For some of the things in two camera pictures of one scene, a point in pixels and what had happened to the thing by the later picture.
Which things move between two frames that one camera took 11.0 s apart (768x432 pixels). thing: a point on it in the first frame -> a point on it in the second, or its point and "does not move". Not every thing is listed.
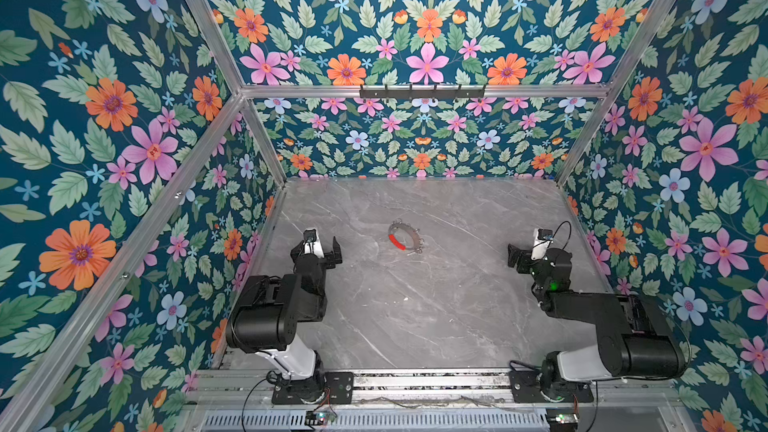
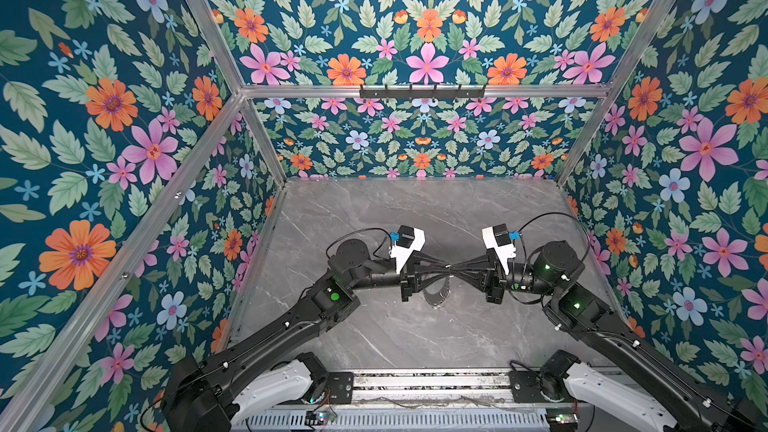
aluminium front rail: [389, 388] does not move
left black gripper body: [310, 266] -> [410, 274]
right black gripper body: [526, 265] -> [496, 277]
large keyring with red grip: [418, 243] -> [438, 299]
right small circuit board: [562, 419] does not move
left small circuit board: [320, 417] does not move
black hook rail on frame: [422, 93] does not move
